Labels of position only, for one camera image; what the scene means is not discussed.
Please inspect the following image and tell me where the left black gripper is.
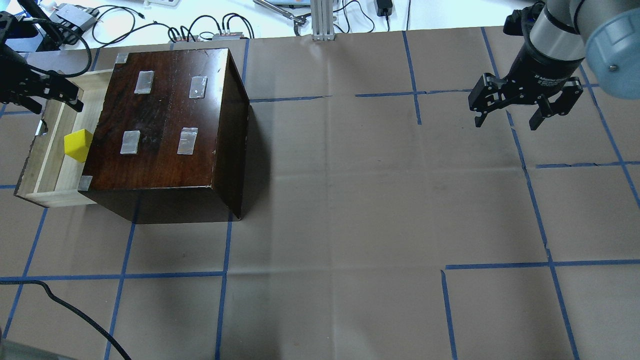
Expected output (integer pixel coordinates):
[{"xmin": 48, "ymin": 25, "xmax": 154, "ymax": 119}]
[{"xmin": 0, "ymin": 45, "xmax": 84, "ymax": 115}]

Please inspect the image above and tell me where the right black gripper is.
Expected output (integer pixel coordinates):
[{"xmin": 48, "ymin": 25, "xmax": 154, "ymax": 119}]
[{"xmin": 468, "ymin": 47, "xmax": 583, "ymax": 131}]

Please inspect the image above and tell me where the yellow block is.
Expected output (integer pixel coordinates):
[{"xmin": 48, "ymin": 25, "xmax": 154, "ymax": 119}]
[{"xmin": 63, "ymin": 129, "xmax": 94, "ymax": 163}]

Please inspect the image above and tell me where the light wooden drawer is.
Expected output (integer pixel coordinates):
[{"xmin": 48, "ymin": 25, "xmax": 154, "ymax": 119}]
[{"xmin": 14, "ymin": 69, "xmax": 113, "ymax": 208}]

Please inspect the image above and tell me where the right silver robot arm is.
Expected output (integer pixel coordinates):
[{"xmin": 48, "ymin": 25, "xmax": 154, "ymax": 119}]
[{"xmin": 468, "ymin": 0, "xmax": 640, "ymax": 130}]

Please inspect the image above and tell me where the dark wooden drawer box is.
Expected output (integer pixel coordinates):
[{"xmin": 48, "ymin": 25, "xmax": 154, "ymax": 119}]
[{"xmin": 78, "ymin": 48, "xmax": 250, "ymax": 224}]

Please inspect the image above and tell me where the black power adapter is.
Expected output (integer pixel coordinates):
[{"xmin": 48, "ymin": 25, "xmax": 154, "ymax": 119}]
[{"xmin": 374, "ymin": 0, "xmax": 394, "ymax": 18}]

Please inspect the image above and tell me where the brown paper table cover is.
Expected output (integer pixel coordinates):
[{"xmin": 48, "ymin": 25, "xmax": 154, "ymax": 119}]
[{"xmin": 1, "ymin": 27, "xmax": 640, "ymax": 360}]

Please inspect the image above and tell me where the aluminium frame post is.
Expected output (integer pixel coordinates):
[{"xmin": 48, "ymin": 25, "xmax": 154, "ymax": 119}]
[{"xmin": 310, "ymin": 0, "xmax": 335, "ymax": 41}]

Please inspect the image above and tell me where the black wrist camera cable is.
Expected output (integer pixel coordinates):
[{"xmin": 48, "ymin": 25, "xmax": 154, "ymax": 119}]
[{"xmin": 0, "ymin": 279, "xmax": 133, "ymax": 360}]

